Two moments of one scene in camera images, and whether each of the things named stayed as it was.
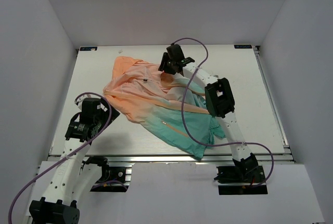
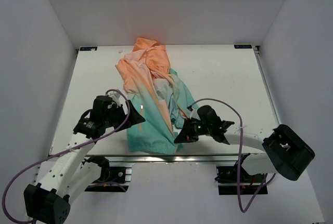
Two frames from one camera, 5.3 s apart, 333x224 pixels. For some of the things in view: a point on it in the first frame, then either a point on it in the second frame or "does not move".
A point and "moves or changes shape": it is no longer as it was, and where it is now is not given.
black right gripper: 164,66 -> 186,134
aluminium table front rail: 169,159 does not move
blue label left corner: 88,49 does not move
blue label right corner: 243,46 does not move
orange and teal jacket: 173,106 moves or changes shape
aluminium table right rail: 287,150 does not move
